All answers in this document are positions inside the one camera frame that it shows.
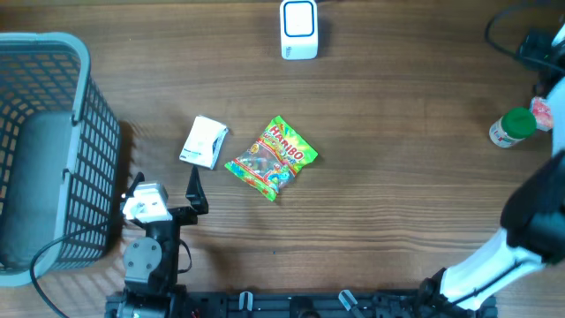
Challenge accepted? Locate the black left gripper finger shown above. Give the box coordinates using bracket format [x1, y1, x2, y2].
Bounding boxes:
[185, 166, 209, 215]
[121, 172, 145, 199]

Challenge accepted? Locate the white blue paper box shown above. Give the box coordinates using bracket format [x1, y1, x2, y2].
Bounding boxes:
[179, 116, 229, 170]

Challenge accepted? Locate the Haribo gummy worms bag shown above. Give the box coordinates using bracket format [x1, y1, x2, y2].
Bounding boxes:
[224, 116, 318, 201]

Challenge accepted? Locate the green lid jar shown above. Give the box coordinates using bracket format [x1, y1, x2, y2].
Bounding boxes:
[489, 108, 537, 148]

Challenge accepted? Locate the pink tissue pack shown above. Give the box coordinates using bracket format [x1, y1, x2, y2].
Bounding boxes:
[530, 96, 554, 132]

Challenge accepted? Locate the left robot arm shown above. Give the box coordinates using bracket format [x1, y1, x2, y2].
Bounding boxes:
[105, 167, 208, 318]

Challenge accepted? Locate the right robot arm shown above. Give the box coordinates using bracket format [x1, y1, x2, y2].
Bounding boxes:
[411, 76, 564, 317]

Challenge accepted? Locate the white barcode scanner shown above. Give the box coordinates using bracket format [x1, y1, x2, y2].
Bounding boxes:
[279, 0, 319, 60]

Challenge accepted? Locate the grey plastic mesh basket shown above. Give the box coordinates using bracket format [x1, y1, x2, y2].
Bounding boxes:
[1, 33, 121, 287]

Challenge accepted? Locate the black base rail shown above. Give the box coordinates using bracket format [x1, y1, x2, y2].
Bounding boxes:
[104, 290, 499, 318]

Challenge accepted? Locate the black left camera cable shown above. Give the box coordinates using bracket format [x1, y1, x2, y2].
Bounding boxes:
[29, 211, 129, 318]

